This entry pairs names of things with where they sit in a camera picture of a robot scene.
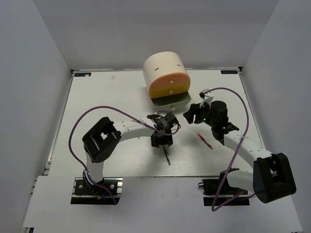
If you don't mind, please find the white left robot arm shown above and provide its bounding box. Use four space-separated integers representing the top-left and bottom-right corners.
82 113 180 194

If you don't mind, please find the blue label sticker right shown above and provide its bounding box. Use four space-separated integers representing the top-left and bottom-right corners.
221 70 238 74

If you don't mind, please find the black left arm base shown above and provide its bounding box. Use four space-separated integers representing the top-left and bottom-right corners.
70 178 123 205

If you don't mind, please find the blue label sticker left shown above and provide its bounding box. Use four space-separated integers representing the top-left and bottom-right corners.
74 72 91 77

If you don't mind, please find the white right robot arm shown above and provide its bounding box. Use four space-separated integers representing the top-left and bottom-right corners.
183 100 297 203

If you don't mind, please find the blue label sticker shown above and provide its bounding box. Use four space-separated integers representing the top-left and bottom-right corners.
74 72 91 77
221 70 238 74

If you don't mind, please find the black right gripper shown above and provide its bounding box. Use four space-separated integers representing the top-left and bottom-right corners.
184 100 217 127

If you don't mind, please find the grey bottom drawer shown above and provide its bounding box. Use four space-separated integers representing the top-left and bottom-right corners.
151 92 191 112

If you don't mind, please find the cream cylindrical drawer cabinet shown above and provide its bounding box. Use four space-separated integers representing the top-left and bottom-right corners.
142 50 191 98

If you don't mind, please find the red pen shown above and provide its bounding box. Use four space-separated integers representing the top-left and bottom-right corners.
195 132 213 150

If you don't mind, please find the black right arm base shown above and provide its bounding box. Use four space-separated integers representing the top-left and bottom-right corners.
198 170 250 207

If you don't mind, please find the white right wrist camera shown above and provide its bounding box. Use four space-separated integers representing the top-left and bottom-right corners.
199 89 214 108

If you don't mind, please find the green pen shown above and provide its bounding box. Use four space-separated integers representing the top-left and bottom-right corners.
163 146 171 166

